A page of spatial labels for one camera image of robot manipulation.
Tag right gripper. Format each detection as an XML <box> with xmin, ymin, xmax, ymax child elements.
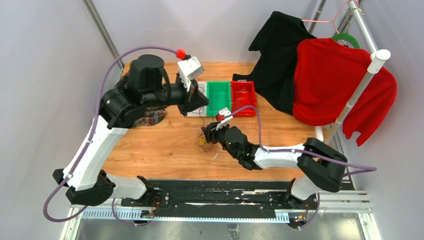
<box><xmin>202</xmin><ymin>121</ymin><xmax>239</xmax><ymax>159</ymax></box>

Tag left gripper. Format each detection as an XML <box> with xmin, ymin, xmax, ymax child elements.
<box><xmin>143</xmin><ymin>75</ymin><xmax>211</xmax><ymax>117</ymax></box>

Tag red yellow cable bundle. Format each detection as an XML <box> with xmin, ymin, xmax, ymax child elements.
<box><xmin>197</xmin><ymin>131</ymin><xmax>216</xmax><ymax>153</ymax></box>

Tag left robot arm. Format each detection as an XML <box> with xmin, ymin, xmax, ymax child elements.
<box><xmin>53</xmin><ymin>54</ymin><xmax>209</xmax><ymax>207</ymax></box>

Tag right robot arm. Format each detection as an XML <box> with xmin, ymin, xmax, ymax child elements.
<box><xmin>201</xmin><ymin>122</ymin><xmax>348</xmax><ymax>209</ymax></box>

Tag white plastic bin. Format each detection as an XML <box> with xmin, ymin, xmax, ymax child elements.
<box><xmin>182</xmin><ymin>81</ymin><xmax>210</xmax><ymax>117</ymax></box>

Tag green plastic bin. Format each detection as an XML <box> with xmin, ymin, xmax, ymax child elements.
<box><xmin>206</xmin><ymin>81</ymin><xmax>232</xmax><ymax>117</ymax></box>

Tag red plastic bin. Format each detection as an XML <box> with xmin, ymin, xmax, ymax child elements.
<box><xmin>230</xmin><ymin>81</ymin><xmax>257</xmax><ymax>113</ymax></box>

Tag plaid flannel shirt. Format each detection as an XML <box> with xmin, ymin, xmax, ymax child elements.
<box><xmin>114</xmin><ymin>65</ymin><xmax>168</xmax><ymax>128</ymax></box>

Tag black shirt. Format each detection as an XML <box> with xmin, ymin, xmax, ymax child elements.
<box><xmin>232</xmin><ymin>11</ymin><xmax>315</xmax><ymax>115</ymax></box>

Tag red sweater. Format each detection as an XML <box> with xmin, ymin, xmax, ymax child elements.
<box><xmin>292</xmin><ymin>38</ymin><xmax>398</xmax><ymax>146</ymax></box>

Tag pink hanger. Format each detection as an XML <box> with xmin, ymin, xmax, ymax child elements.
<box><xmin>301</xmin><ymin>0</ymin><xmax>365</xmax><ymax>35</ymax></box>

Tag green hanger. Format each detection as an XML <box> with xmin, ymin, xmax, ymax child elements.
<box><xmin>331</xmin><ymin>32</ymin><xmax>361</xmax><ymax>49</ymax></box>

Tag white clothes rack pole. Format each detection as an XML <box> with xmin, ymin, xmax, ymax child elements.
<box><xmin>322</xmin><ymin>49</ymin><xmax>391</xmax><ymax>145</ymax></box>

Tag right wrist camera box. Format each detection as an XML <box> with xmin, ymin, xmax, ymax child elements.
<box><xmin>215</xmin><ymin>107</ymin><xmax>233</xmax><ymax>130</ymax></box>

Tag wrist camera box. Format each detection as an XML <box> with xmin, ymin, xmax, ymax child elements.
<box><xmin>177</xmin><ymin>56</ymin><xmax>205</xmax><ymax>92</ymax></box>
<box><xmin>215</xmin><ymin>107</ymin><xmax>233</xmax><ymax>130</ymax></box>

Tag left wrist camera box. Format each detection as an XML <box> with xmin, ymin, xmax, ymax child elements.
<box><xmin>177</xmin><ymin>56</ymin><xmax>205</xmax><ymax>92</ymax></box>

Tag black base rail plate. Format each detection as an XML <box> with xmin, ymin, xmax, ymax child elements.
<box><xmin>117</xmin><ymin>179</ymin><xmax>317</xmax><ymax>220</ymax></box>

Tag aluminium frame post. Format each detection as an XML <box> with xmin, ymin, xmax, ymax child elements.
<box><xmin>82</xmin><ymin>0</ymin><xmax>120</xmax><ymax>59</ymax></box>

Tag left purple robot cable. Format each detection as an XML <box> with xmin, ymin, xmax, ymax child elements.
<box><xmin>43</xmin><ymin>45</ymin><xmax>187</xmax><ymax>227</ymax></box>

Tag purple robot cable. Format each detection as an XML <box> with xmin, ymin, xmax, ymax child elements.
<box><xmin>221</xmin><ymin>105</ymin><xmax>378</xmax><ymax>230</ymax></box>
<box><xmin>43</xmin><ymin>45</ymin><xmax>187</xmax><ymax>227</ymax></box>

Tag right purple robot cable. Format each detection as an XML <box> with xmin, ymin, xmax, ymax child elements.
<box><xmin>221</xmin><ymin>105</ymin><xmax>378</xmax><ymax>230</ymax></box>

